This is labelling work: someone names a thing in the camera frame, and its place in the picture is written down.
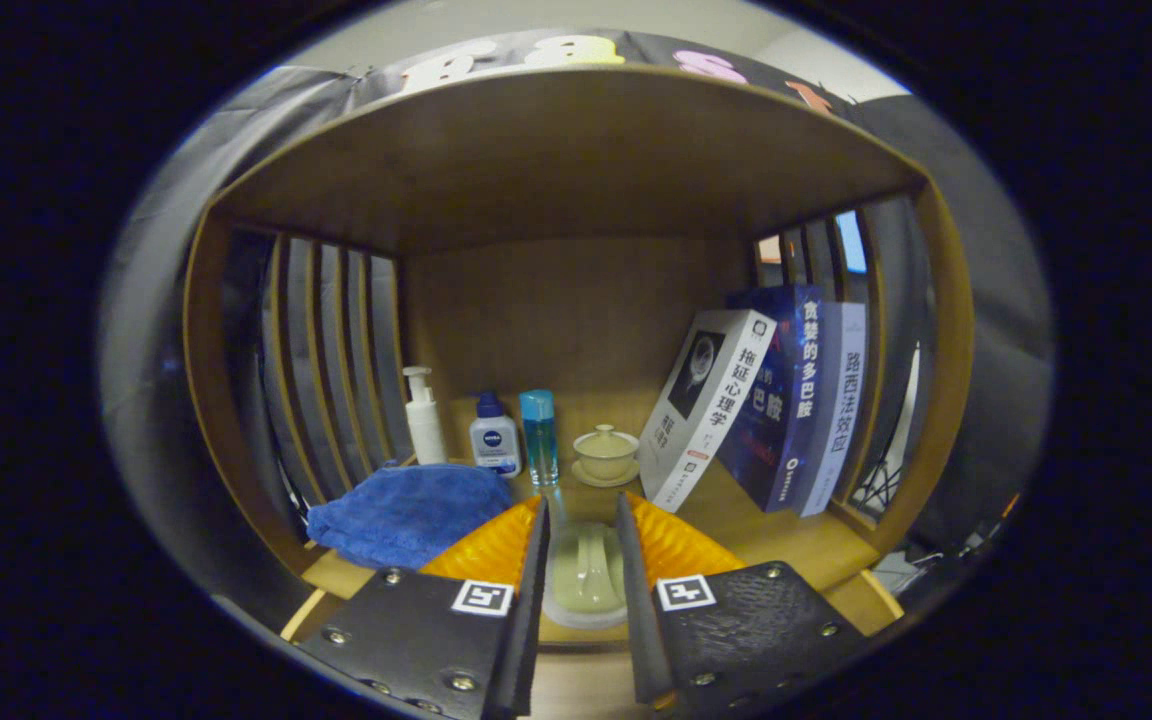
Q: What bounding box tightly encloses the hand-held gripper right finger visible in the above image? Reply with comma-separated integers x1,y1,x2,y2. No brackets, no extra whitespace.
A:
616,490,872,716

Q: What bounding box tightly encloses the dark blue book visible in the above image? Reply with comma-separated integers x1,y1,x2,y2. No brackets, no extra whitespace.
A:
716,285,827,514

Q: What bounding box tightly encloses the cream lidded teacup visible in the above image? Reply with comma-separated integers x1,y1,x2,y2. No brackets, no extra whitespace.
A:
572,424,641,489

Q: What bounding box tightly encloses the white bottle with blue cap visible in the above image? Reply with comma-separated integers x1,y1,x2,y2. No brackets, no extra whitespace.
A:
469,392,523,479

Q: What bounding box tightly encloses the white pump bottle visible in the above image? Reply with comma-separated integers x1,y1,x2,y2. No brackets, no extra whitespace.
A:
402,366,448,466

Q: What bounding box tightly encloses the wooden cabinet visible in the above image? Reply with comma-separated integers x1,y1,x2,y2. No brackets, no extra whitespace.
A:
183,65,977,641

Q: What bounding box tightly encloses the pale green scrub brush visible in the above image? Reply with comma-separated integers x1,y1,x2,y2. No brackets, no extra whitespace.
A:
541,520,629,631

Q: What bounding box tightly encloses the clear blue bottle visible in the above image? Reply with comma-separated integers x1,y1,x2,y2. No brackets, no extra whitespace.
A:
520,389,560,487

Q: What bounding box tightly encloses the white book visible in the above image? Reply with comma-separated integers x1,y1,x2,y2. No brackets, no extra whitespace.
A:
638,308,779,514

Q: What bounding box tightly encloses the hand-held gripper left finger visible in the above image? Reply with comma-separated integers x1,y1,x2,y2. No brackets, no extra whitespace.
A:
294,495,550,720

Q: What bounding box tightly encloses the wooden countertop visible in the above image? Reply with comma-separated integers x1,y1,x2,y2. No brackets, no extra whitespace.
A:
301,455,882,646

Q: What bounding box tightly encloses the light purple book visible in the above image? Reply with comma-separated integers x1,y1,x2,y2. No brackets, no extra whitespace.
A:
798,300,869,518

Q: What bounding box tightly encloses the blue folded towel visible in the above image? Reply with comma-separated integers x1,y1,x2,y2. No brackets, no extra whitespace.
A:
306,462,515,571

